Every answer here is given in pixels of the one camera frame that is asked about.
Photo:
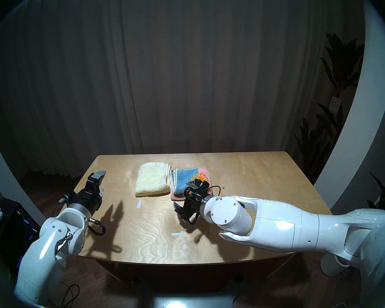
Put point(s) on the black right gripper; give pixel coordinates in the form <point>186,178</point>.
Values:
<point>192,203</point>

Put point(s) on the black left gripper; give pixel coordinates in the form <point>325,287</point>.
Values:
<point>86,198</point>

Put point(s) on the pink blue sun-print towel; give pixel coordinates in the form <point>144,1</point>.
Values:
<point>183,182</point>

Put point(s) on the cream terry towel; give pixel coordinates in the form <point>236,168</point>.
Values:
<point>150,180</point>

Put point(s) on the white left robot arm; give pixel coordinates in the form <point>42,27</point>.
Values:
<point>48,246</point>

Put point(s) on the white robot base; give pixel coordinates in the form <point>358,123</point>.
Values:
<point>189,302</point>

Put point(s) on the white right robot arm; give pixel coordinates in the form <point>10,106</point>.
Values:
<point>292,224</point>

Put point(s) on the black computer case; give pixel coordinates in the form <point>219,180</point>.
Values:
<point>16,233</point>

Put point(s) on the grey pleated curtain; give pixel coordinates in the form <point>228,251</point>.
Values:
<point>179,70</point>

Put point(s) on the white round plant pot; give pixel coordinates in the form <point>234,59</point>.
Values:
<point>330,267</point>

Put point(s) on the white plant tag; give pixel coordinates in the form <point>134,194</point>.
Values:
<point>334,105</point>

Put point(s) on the tall dark leafy plant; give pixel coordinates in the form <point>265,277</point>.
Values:
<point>340,63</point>

